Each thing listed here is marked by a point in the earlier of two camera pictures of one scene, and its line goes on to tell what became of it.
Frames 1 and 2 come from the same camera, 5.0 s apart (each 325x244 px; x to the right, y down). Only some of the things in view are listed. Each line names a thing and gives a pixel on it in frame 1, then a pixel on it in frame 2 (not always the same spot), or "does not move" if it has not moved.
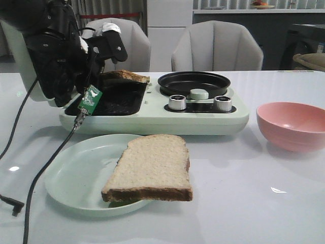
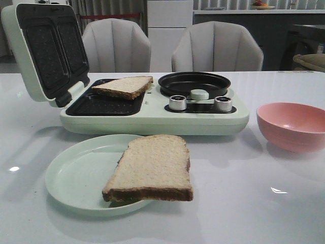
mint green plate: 78,172 does not move
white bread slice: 153,167 does not move
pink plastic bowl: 293,126 does not move
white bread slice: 125,74 -> 129,87
